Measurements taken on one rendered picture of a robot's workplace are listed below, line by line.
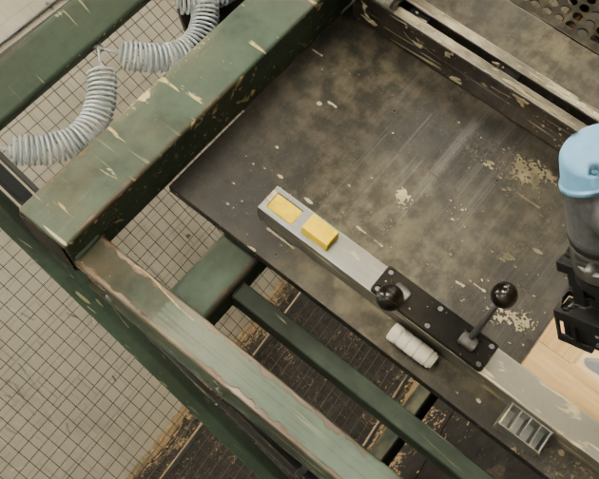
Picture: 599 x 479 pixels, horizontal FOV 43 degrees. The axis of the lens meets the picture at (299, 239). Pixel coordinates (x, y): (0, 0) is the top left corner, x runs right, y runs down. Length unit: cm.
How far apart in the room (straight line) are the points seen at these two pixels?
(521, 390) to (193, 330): 48
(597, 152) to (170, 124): 71
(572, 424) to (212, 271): 59
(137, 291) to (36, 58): 71
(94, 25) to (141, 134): 58
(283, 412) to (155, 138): 46
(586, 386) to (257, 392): 48
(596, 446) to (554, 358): 14
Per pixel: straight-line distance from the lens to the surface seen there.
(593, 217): 70
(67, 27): 173
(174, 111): 122
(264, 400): 109
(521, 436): 118
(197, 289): 123
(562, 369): 121
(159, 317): 113
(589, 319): 84
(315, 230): 116
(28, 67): 170
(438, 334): 114
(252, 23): 132
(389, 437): 229
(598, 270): 77
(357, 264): 116
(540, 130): 137
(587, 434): 117
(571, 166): 69
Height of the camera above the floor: 196
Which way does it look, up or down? 16 degrees down
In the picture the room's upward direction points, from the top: 43 degrees counter-clockwise
